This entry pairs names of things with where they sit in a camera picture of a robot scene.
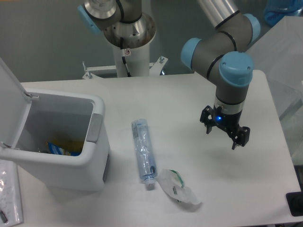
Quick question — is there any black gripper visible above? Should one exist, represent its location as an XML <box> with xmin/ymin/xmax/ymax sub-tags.
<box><xmin>200</xmin><ymin>105</ymin><xmax>250</xmax><ymax>150</ymax></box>

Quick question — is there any clear plastic wrapper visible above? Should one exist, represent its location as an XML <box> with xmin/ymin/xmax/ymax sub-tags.
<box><xmin>157</xmin><ymin>169</ymin><xmax>201</xmax><ymax>205</ymax></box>

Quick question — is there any crushed clear plastic bottle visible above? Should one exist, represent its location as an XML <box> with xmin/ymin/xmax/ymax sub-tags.
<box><xmin>131</xmin><ymin>119</ymin><xmax>158</xmax><ymax>191</ymax></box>

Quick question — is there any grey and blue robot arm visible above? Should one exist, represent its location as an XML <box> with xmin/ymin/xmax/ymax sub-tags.
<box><xmin>77</xmin><ymin>0</ymin><xmax>260</xmax><ymax>147</ymax></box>

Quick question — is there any white trash can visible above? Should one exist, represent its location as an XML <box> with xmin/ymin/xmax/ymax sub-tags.
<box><xmin>0</xmin><ymin>88</ymin><xmax>110</xmax><ymax>192</ymax></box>

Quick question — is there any white trash can lid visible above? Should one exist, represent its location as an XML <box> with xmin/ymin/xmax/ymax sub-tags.
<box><xmin>0</xmin><ymin>60</ymin><xmax>39</xmax><ymax>148</ymax></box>

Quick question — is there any translucent plastic box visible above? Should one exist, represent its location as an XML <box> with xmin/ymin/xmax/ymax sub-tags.
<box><xmin>247</xmin><ymin>16</ymin><xmax>303</xmax><ymax>166</ymax></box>

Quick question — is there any black device at edge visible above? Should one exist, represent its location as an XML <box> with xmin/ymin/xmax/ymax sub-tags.
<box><xmin>286</xmin><ymin>192</ymin><xmax>303</xmax><ymax>217</ymax></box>

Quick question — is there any blue water jug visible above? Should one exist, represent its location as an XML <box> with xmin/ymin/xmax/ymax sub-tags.
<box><xmin>263</xmin><ymin>0</ymin><xmax>303</xmax><ymax>26</ymax></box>

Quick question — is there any blue yellow snack wrapper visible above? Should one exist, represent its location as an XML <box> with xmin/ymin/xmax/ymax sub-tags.
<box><xmin>45</xmin><ymin>139</ymin><xmax>84</xmax><ymax>157</ymax></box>

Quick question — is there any white clipboard with paper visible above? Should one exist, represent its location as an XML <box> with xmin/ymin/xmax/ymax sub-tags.
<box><xmin>0</xmin><ymin>160</ymin><xmax>24</xmax><ymax>227</ymax></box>

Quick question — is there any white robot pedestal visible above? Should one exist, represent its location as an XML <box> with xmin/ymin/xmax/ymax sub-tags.
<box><xmin>103</xmin><ymin>11</ymin><xmax>157</xmax><ymax>78</ymax></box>

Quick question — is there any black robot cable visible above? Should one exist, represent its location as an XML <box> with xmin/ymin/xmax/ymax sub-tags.
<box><xmin>119</xmin><ymin>37</ymin><xmax>132</xmax><ymax>78</ymax></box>

